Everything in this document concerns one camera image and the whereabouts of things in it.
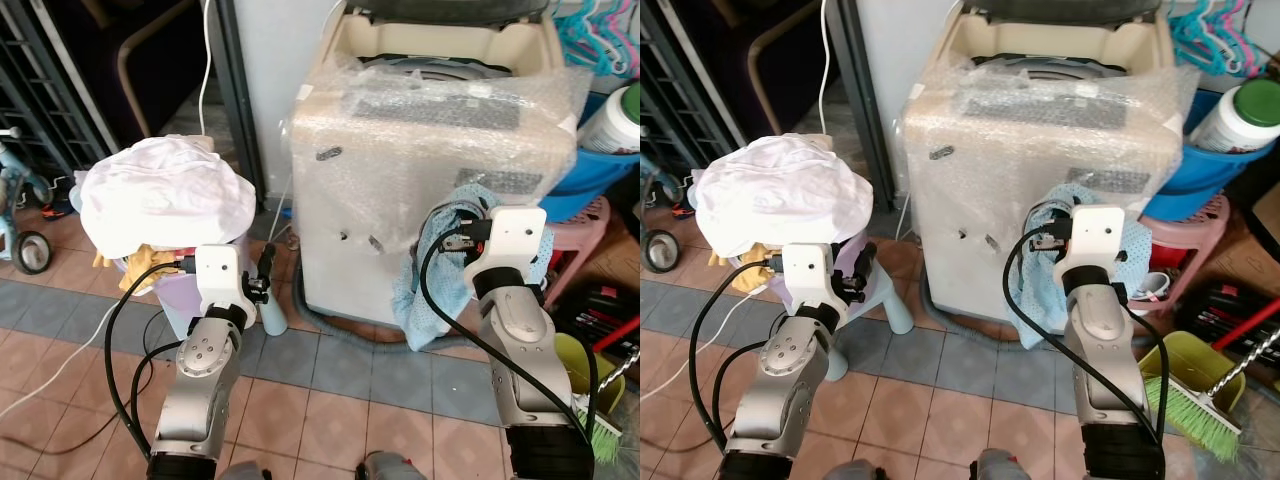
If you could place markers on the white bottle with green lid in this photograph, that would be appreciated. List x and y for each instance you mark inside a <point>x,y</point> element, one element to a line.
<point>1235,115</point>
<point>610,125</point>

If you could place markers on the grey robot left leg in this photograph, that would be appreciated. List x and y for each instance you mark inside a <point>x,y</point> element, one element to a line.
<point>238,471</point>
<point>850,471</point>

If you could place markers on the grey robot right leg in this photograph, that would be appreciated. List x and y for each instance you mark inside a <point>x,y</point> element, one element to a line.
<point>1000,466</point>
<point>392,466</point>

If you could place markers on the black plastic tool case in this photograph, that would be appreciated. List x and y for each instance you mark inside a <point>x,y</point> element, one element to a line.
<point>600,305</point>
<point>1225,305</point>

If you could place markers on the grey robot leg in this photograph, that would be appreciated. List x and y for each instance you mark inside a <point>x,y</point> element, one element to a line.
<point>1000,466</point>
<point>392,466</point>
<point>238,471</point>
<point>850,471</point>

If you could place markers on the clear bubble wrap sheet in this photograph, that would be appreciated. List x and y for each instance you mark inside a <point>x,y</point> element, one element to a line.
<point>450,110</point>
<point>1060,110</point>

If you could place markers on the light blue child's tricycle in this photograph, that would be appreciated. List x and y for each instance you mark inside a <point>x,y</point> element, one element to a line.
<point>662,250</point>
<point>28,250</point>

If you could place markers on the pink plastic stool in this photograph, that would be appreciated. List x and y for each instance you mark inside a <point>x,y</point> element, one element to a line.
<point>1190,240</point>
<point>580,235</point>

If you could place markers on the teal and pink clothes hangers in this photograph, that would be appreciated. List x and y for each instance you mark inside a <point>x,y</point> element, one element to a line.
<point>595,35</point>
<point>1210,35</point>

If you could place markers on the green bristle broom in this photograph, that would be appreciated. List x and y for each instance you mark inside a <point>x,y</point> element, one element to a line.
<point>603,435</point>
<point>1190,415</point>

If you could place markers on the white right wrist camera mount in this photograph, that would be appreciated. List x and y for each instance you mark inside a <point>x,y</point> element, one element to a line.
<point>1098,232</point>
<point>512,240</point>

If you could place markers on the olive green dustpan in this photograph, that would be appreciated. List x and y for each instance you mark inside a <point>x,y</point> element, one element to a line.
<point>572,360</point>
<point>1190,360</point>

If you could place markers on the black metal grille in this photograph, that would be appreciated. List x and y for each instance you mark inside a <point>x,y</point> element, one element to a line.
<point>680,90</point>
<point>40,90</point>

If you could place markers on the white crumpled cloth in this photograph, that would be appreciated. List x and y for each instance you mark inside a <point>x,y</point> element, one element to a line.
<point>160,190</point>
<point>770,190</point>

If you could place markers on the light blue plastic stool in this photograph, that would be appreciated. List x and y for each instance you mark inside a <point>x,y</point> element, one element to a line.
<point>897,305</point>
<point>273,318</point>

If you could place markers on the light blue patterned cloth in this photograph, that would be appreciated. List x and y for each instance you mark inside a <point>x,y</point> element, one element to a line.
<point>1035,295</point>
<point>425,290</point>

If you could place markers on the blue plastic basin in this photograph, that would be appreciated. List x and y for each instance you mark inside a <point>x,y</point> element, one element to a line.
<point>590,170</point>
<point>1190,175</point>

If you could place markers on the yellow crumpled cloth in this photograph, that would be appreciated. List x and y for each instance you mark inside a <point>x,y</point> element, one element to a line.
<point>745,270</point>
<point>145,265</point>

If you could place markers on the white cup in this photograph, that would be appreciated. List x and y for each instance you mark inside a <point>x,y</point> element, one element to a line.
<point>1150,287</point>

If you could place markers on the brown curved chair frame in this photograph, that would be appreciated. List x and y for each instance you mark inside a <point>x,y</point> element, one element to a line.
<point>765,60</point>
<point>140,60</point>

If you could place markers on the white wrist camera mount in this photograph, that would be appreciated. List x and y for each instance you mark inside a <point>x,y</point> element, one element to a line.
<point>1098,232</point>
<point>220,275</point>
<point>512,240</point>
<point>808,270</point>

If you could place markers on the beige top-load washing machine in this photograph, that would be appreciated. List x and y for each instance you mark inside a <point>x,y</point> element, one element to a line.
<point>400,200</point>
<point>1000,200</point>

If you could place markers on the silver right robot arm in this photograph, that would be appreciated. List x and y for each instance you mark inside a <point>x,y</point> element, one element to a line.
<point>518,340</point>
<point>1100,335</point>

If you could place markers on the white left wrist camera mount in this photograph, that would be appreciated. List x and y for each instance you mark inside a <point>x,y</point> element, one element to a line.
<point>808,270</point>
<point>220,275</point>

